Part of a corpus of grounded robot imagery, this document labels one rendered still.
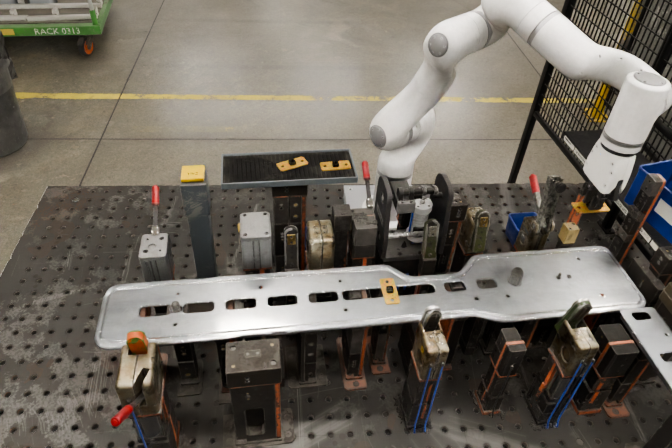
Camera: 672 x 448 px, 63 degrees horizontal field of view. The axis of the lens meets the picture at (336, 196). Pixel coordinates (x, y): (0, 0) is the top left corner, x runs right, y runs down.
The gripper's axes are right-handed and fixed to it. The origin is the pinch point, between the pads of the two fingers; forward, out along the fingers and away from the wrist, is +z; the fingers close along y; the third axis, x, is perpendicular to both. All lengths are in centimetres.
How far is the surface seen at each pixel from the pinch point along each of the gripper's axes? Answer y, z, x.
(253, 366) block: 20, 24, -82
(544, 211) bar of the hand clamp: -13.6, 15.9, -1.3
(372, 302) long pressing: 3, 27, -52
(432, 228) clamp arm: -12.8, 18.7, -32.9
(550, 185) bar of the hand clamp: -14.9, 7.8, -1.6
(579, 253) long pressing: -7.8, 27.6, 10.2
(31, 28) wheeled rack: -343, 102, -242
